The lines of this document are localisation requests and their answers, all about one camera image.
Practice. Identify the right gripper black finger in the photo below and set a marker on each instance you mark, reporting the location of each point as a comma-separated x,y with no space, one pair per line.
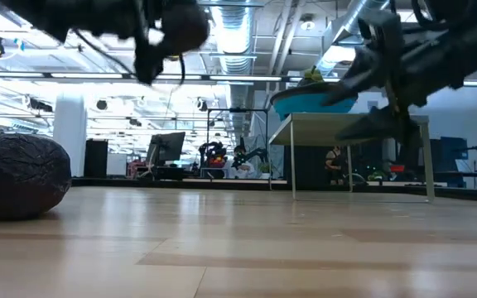
367,74
383,126

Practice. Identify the green round fruit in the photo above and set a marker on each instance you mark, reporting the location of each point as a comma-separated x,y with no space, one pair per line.
313,75

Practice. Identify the dark purple round fruit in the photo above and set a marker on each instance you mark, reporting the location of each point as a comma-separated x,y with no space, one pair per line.
19,176

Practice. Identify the background black robot arm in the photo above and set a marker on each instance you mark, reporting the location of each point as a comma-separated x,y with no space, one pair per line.
259,154

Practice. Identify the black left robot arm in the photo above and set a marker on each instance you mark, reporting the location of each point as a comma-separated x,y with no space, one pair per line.
77,14

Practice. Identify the blue grey collapsible bowl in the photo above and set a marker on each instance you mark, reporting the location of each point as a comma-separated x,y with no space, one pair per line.
304,105

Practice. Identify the blue black machine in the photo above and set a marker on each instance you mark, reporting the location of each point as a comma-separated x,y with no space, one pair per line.
454,151

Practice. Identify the black cabinet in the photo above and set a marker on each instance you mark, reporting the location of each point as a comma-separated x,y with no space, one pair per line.
304,165
95,159

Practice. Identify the ceiling light strip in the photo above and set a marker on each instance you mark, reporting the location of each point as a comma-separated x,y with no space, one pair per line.
85,75

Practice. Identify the background black monitor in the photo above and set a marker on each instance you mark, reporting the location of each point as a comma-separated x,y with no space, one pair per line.
168,147

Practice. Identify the background red black robot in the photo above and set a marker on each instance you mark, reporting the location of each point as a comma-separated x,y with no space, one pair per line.
213,155

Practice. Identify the white column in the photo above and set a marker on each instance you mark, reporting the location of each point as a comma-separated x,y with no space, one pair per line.
69,136

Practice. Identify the silver ceiling duct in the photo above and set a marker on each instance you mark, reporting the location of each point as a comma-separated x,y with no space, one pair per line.
346,29
234,33

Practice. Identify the black tall frame stand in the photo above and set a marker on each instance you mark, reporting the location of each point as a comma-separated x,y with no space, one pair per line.
238,110

